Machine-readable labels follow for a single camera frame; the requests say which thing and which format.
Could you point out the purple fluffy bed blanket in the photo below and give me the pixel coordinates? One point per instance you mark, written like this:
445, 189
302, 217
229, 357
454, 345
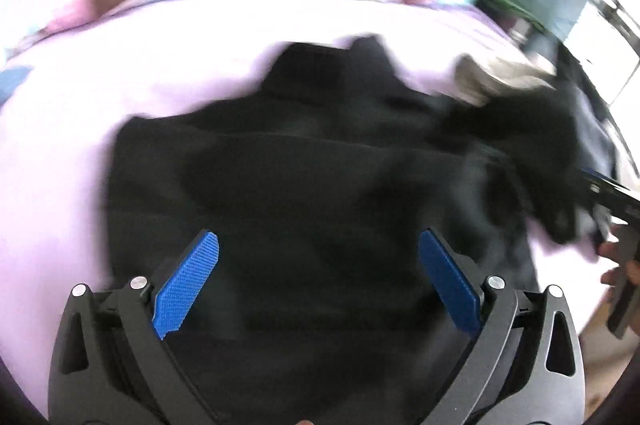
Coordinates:
78, 343

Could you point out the dark blue black garment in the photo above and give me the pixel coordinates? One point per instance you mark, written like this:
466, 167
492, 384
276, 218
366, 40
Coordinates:
594, 146

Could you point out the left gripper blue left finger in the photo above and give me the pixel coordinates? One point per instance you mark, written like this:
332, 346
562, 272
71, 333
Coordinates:
176, 292

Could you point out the right hand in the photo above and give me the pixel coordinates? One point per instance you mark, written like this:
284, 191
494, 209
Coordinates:
627, 269

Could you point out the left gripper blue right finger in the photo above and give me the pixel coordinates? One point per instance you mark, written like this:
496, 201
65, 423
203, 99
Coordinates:
456, 280

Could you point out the grey beige garment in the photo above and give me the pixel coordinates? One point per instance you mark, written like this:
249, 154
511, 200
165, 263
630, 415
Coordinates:
480, 80

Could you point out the large black garment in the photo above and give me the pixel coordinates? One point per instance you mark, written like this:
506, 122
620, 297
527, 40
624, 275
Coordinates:
318, 186

